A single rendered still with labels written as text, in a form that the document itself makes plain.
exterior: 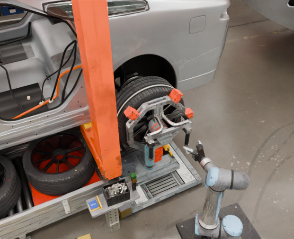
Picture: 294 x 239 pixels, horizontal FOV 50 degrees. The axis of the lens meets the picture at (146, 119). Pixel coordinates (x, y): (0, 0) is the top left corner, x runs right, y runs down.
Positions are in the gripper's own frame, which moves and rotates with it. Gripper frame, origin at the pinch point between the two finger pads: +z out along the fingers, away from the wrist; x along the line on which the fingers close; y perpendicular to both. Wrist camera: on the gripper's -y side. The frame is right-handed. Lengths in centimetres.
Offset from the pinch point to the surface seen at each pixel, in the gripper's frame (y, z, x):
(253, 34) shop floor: 88, 233, 287
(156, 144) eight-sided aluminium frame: 20.7, 27.3, -17.2
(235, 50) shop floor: 87, 205, 225
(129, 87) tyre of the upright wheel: -33, 53, -30
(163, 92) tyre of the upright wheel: -31.0, 34.7, -7.3
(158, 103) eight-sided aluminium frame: -29.3, 26.8, -16.3
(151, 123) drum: -7.5, 28.5, -21.6
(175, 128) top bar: -15.2, 7.7, -10.6
